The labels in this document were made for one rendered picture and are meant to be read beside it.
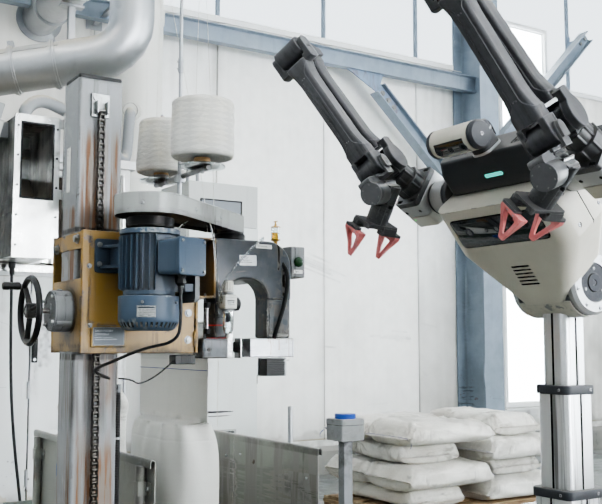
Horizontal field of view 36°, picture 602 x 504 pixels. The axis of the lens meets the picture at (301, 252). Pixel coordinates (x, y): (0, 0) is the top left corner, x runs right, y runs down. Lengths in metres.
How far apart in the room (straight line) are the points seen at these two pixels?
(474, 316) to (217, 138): 6.24
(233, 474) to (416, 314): 5.06
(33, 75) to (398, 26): 4.28
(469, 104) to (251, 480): 6.04
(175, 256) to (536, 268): 0.87
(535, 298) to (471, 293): 6.07
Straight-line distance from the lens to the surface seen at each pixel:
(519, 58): 2.00
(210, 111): 2.38
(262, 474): 3.10
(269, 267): 2.63
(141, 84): 5.94
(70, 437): 2.46
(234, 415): 6.48
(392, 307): 8.00
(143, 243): 2.26
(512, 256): 2.34
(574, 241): 2.22
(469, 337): 8.48
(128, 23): 5.08
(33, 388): 5.20
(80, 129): 2.51
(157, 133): 2.62
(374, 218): 2.36
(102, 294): 2.41
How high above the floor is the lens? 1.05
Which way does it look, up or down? 6 degrees up
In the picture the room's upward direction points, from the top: straight up
